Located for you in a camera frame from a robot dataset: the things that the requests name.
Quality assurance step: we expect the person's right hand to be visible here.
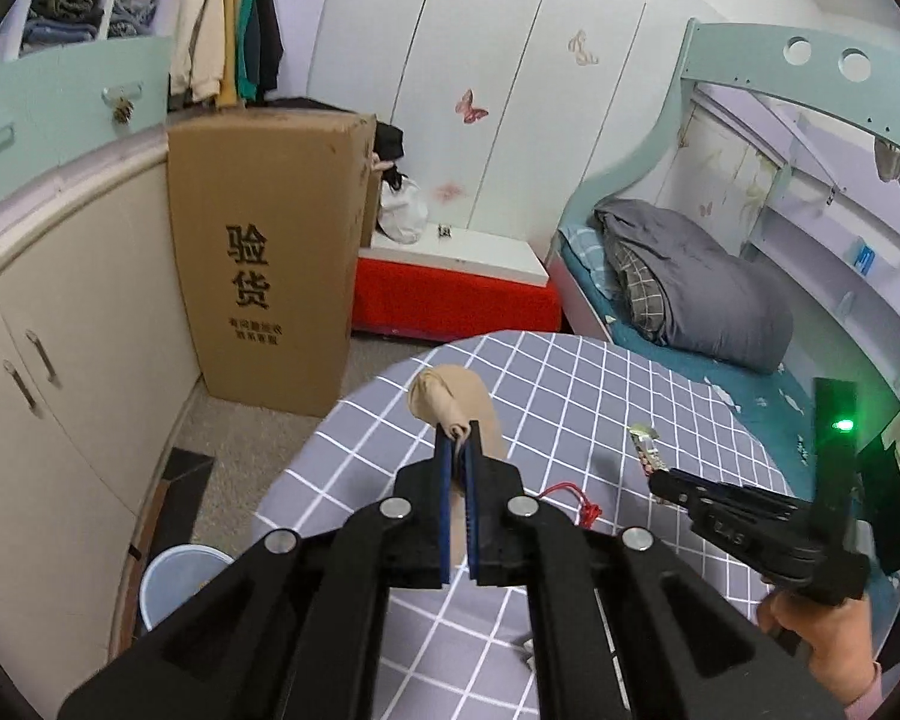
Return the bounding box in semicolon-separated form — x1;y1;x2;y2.
758;590;883;718

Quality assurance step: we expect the beige paper bag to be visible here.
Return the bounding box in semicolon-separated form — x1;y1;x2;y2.
408;364;521;585

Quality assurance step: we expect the pink butterfly wall sticker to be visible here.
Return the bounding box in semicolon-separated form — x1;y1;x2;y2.
455;88;489;125

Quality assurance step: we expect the white plastic bag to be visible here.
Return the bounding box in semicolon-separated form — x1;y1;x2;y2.
377;177;429;244

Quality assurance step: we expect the red and white bench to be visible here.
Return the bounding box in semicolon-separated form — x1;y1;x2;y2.
352;223;562;341

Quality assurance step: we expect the pine cone ornament right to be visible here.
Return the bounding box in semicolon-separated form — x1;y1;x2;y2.
112;98;134;125

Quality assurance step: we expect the large brown cardboard box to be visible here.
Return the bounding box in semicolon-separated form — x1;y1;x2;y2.
167;109;375;418

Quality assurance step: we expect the black hanging garment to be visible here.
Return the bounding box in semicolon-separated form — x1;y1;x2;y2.
255;0;284;103

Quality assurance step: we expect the grey checked tablecloth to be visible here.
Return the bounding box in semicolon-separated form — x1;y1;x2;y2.
253;332;767;718

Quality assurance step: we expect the light blue trash bin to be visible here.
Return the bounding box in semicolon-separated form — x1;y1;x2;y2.
137;544;233;631

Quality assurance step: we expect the grey folded duvet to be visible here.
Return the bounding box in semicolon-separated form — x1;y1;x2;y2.
593;197;793;376

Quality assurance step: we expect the red string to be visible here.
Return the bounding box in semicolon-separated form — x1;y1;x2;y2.
535;479;607;529

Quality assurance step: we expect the mint bunk bed frame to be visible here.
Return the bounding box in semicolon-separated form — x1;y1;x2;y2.
557;21;900;424

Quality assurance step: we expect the small yellow wrapper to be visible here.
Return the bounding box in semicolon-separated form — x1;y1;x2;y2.
628;424;665;476

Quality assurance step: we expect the cream hanging jacket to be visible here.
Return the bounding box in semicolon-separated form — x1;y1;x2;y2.
170;0;226;103

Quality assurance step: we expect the green hanging garment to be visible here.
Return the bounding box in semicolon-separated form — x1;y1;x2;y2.
237;0;260;101

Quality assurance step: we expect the cream lower cabinet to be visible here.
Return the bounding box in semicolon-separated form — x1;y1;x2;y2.
0;148;198;718

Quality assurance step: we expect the mint drawer unit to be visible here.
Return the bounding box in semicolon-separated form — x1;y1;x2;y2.
0;37;172;202

